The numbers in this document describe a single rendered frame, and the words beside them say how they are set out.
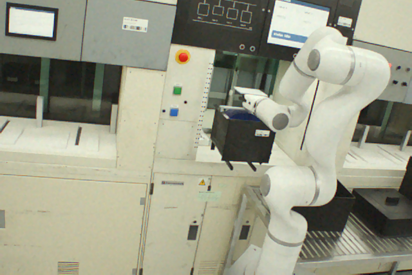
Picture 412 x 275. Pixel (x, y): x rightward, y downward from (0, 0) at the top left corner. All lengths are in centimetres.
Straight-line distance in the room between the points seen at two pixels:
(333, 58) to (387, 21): 118
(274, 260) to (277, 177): 29
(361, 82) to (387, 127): 193
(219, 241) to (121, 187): 63
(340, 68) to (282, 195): 39
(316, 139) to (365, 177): 131
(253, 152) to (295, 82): 47
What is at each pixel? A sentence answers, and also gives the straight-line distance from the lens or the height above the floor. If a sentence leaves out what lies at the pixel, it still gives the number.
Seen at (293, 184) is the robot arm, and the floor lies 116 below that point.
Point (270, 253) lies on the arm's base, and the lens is 120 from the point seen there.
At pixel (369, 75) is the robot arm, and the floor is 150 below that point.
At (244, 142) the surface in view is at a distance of 149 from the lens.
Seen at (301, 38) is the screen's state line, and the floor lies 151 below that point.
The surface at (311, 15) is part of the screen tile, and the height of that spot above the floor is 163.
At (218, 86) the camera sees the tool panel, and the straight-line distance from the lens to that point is 263.
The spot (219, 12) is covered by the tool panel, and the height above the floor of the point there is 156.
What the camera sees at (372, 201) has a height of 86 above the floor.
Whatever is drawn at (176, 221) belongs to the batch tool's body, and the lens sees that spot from 192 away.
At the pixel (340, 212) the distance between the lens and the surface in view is 166.
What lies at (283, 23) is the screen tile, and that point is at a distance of 171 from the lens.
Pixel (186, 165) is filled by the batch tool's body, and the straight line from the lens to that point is 176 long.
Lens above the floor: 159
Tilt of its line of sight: 17 degrees down
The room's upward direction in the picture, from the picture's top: 10 degrees clockwise
